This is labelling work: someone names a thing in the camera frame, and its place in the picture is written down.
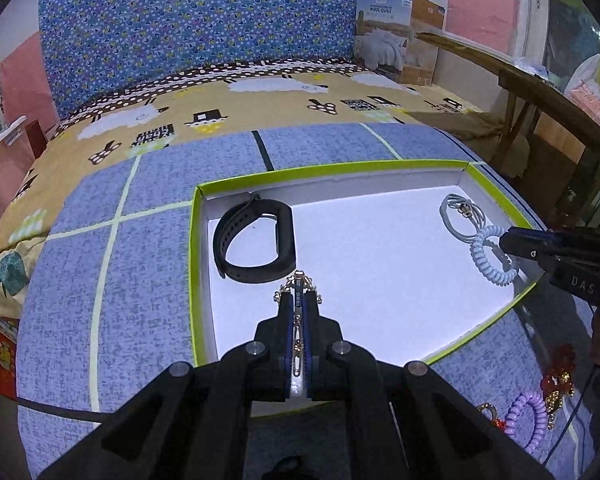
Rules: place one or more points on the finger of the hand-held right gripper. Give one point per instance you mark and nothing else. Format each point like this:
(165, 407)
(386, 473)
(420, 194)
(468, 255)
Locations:
(522, 241)

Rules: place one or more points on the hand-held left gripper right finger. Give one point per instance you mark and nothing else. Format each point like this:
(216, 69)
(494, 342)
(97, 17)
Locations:
(307, 360)

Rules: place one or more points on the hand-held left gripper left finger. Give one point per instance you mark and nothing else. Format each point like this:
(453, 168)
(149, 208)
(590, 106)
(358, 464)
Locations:
(286, 360)

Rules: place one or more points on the white box with green rim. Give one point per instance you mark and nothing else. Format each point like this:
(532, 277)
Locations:
(380, 285)

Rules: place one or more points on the red and gold brooch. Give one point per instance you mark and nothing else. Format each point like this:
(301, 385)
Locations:
(560, 377)

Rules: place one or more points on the black watch band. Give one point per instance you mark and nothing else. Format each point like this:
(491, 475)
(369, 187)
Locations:
(285, 232)

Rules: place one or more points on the wooden bench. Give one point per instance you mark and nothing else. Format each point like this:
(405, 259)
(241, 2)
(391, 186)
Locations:
(530, 86)

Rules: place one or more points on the plastic bag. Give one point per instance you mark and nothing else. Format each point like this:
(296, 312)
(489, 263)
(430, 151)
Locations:
(597, 90)

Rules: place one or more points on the blue mat with pale lines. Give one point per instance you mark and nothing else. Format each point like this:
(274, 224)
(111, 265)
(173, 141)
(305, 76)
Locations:
(130, 285)

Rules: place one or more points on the cardboard quilt box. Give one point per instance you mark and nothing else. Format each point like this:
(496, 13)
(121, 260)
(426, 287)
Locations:
(395, 40)

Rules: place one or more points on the yellow sheep print bedsheet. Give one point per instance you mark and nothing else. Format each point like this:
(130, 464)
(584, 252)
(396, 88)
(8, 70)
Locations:
(260, 105)

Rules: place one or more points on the pineapple print blanket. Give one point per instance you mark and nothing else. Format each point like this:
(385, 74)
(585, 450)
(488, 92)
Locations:
(7, 272)

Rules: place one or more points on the blue floral headboard cushion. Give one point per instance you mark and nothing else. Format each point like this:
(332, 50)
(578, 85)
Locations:
(205, 20)

